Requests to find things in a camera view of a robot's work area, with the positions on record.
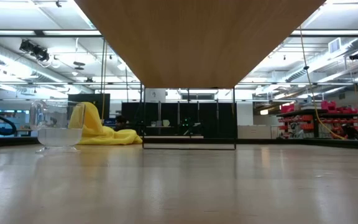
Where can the clear glass mug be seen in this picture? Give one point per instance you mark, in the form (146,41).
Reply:
(59,137)

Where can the background robot with green light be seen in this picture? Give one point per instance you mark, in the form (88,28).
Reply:
(188,126)

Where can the white pitcher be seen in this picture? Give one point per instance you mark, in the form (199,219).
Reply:
(166,123)

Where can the person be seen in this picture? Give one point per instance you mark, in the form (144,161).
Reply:
(121,121)

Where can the yellow cloth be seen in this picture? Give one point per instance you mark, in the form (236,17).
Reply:
(110,135)

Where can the white low cabinet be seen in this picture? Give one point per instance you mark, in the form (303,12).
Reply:
(253,132)

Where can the black monitor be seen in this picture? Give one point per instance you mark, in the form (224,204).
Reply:
(99,102)

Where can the rack with red bins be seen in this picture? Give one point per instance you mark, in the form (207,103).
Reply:
(306,119)

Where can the black ceiling spotlights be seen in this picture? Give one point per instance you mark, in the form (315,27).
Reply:
(36,51)

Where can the white air vent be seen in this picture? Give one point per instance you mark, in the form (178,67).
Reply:
(334,45)

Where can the black ceiling device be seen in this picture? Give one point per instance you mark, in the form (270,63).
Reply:
(356,55)

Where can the black partition wall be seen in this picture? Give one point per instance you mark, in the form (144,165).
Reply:
(210,119)

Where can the black aluminium table frame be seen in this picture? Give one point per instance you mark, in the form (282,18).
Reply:
(291,142)

